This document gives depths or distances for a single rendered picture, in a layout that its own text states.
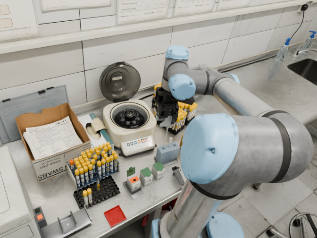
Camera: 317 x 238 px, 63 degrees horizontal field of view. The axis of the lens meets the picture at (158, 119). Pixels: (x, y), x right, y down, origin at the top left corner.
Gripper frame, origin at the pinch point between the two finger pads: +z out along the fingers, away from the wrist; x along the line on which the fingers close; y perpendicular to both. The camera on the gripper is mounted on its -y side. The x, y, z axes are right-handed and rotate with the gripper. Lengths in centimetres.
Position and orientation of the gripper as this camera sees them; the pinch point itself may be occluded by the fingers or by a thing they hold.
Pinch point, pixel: (168, 124)
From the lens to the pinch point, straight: 107.7
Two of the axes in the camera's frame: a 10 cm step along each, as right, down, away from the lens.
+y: -8.9, 2.2, -3.9
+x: 4.3, 6.5, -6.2
